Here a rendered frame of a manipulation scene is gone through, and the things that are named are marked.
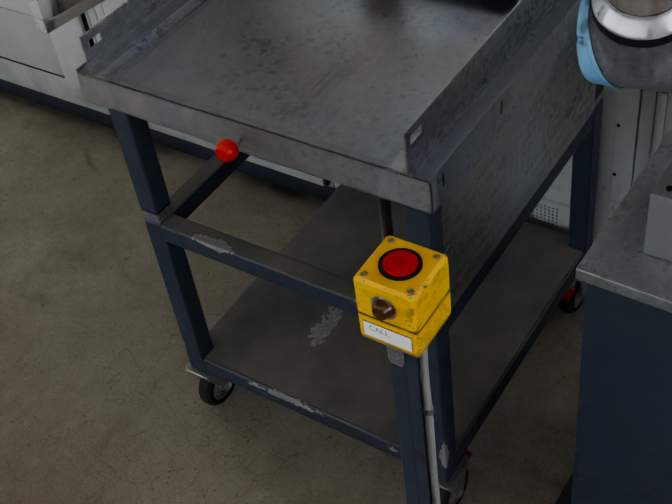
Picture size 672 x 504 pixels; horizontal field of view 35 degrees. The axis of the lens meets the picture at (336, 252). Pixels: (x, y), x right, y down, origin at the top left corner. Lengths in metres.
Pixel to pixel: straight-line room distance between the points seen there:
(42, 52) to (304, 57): 1.53
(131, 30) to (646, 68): 0.83
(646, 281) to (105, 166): 1.84
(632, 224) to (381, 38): 0.48
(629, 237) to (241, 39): 0.67
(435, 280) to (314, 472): 1.00
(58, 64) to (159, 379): 1.06
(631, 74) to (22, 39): 2.11
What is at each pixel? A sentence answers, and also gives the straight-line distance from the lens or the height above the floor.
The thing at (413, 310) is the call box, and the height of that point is 0.88.
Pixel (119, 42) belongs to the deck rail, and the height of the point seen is 0.86.
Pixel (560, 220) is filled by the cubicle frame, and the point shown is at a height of 0.18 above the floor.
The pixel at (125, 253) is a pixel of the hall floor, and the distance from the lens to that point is 2.65.
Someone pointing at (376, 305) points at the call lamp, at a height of 0.88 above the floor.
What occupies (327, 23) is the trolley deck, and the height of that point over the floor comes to 0.85.
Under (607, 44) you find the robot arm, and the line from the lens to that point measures 1.26.
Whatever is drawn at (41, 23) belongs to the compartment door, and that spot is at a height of 0.86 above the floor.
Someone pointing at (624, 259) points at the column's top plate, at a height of 0.75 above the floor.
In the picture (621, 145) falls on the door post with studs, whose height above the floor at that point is 0.41.
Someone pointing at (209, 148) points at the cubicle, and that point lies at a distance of 2.81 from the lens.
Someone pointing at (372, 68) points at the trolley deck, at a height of 0.85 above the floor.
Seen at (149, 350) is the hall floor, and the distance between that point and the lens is 2.40.
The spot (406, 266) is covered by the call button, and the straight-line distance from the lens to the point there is 1.18.
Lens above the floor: 1.73
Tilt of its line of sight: 44 degrees down
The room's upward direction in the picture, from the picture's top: 9 degrees counter-clockwise
